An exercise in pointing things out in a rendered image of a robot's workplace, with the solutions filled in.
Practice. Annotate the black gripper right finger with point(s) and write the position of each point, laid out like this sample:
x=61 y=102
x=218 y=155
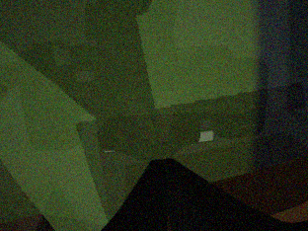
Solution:
x=193 y=204

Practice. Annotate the brown block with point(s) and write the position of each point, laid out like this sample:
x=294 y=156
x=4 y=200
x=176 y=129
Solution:
x=280 y=191

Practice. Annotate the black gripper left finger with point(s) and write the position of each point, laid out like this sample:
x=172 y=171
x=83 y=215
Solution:
x=145 y=209

